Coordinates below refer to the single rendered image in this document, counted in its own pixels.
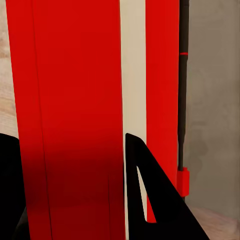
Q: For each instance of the coffee table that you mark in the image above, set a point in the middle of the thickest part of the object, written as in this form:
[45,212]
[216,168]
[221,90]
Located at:
[211,149]

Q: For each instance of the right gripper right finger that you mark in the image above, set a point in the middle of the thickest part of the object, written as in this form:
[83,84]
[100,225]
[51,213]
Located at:
[174,220]

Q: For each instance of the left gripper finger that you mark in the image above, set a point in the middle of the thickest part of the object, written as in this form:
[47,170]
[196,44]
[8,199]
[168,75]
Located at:
[6,146]
[8,139]

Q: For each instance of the radio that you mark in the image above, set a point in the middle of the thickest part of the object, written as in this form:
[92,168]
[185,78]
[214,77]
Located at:
[86,73]

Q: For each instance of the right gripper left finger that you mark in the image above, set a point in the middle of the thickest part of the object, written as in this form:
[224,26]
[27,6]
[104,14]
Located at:
[12,192]

